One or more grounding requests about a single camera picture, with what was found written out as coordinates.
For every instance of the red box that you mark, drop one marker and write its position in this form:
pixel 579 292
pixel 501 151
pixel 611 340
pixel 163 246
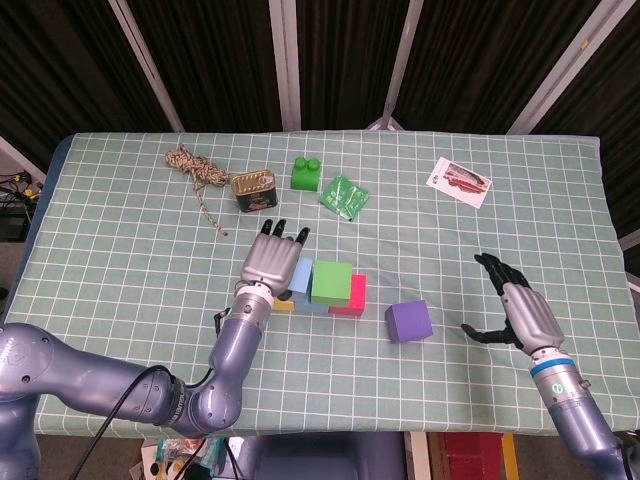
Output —
pixel 472 457

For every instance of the right blue grey robot arm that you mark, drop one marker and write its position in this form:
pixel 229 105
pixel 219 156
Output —
pixel 575 425

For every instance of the light blue foam cube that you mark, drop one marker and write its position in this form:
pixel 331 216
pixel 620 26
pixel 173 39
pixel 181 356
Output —
pixel 312 307
pixel 301 275

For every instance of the dark green luncheon meat can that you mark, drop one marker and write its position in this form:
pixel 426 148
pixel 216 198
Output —
pixel 252 192

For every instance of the yellow foam cube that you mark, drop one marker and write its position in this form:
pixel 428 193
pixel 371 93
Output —
pixel 282 305

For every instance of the green toy building brick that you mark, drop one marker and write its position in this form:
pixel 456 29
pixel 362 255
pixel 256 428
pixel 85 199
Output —
pixel 305 177

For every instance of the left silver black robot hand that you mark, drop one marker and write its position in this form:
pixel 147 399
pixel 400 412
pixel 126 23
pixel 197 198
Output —
pixel 267 260

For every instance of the purple foam cube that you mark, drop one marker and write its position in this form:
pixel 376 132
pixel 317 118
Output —
pixel 409 322

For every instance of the white metal frame post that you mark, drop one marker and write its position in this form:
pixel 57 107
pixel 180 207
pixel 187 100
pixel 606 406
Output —
pixel 402 65
pixel 565 65
pixel 145 65
pixel 20 157
pixel 285 65

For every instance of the yellow board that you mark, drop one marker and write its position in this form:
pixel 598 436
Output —
pixel 510 457

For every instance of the green foil sachet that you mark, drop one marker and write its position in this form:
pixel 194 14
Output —
pixel 344 197

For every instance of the magenta foam cube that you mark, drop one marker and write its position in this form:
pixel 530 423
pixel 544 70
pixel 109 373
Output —
pixel 357 300

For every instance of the pile of colourful packets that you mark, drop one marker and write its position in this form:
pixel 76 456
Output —
pixel 170 457

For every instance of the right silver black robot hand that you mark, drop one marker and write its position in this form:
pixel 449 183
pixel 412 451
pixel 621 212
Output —
pixel 532 315

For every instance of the green checked tablecloth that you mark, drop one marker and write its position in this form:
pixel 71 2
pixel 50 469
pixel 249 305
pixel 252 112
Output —
pixel 400 240

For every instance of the white table leg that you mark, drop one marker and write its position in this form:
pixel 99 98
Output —
pixel 417 457

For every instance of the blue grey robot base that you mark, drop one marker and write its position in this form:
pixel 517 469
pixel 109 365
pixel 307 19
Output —
pixel 320 460

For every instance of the green foam cube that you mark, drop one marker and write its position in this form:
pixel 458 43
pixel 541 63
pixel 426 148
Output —
pixel 331 282

